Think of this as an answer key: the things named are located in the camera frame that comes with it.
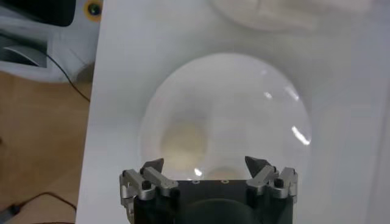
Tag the white round plate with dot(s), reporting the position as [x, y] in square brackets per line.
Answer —
[231, 106]

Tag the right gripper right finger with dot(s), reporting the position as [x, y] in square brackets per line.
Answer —
[262, 178]

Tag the white and black robot base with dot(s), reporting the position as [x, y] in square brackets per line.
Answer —
[39, 12]

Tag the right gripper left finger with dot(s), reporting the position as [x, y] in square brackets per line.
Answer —
[158, 179]

